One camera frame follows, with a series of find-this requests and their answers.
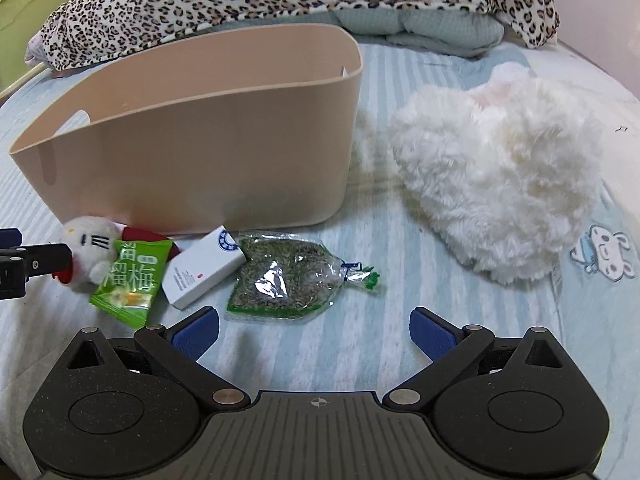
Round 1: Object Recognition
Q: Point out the beige plastic basket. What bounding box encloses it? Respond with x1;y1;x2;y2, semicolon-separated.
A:
9;22;363;237

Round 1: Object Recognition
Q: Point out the light green wooden cabinet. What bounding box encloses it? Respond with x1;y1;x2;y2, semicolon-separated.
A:
0;0;83;91

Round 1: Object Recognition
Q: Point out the white fluffy plush toy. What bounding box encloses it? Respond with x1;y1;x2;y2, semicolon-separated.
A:
389;62;608;288

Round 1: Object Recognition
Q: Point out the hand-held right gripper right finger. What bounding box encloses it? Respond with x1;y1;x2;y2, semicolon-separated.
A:
382;306;573;407

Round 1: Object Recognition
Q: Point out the small white cardboard box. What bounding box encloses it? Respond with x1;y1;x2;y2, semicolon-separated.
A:
161;225;248;310

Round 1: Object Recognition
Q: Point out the white plush cat toy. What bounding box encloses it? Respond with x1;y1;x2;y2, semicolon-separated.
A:
59;215;173;293

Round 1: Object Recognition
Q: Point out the clear bag of dried herbs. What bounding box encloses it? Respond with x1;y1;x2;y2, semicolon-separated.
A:
225;230;382;322

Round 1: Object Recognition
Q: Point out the green snack packet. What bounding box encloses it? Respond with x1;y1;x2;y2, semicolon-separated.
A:
89;239;175;331

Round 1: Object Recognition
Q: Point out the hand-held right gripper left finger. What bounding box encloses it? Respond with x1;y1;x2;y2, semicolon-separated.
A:
60;306;251;407

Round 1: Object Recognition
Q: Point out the grey-green folded quilt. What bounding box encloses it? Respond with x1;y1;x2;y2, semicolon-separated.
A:
200;7;506;58

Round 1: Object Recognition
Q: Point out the striped cartoon bed sheet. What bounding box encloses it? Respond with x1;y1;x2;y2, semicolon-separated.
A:
0;37;640;480

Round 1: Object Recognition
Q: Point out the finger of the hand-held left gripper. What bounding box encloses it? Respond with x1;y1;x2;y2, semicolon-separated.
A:
0;228;72;302

